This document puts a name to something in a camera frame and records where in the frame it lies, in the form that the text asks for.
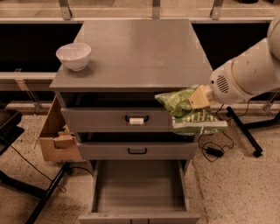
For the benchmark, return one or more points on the grey bottom drawer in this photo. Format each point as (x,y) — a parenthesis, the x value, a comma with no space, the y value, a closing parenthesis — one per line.
(139,192)

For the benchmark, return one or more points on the green jalapeno chip bag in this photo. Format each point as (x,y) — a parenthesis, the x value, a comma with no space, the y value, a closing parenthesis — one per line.
(186,120)

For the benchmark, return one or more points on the black stand leg right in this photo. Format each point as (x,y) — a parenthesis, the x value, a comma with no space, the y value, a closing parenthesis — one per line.
(245,127)

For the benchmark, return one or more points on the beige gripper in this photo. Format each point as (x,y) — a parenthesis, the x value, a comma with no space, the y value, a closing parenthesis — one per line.
(222,85)

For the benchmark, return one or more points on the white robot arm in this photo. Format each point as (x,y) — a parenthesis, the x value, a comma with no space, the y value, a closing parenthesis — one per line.
(252,73)

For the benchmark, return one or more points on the grey middle drawer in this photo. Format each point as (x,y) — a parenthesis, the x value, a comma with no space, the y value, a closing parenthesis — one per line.
(136,145)

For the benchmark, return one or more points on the white ceramic bowl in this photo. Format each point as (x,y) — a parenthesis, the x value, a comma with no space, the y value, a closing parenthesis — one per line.
(74,56)

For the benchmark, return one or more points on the grey top drawer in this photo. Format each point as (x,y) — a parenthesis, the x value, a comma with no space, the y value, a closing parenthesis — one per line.
(114,112)

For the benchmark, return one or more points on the black stand base left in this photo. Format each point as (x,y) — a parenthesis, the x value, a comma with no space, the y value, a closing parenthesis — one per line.
(42,194)

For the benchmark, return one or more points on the grey drawer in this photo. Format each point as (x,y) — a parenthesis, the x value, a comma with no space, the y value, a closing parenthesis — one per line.
(114,112)
(139,192)
(136,145)

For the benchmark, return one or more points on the black tray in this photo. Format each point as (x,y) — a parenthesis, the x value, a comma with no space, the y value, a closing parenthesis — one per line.
(9,130)

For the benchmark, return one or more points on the cardboard box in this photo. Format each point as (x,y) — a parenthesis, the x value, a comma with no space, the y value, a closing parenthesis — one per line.
(56,142)

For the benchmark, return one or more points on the grey drawer cabinet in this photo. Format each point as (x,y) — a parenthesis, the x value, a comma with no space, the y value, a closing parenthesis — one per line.
(137,56)

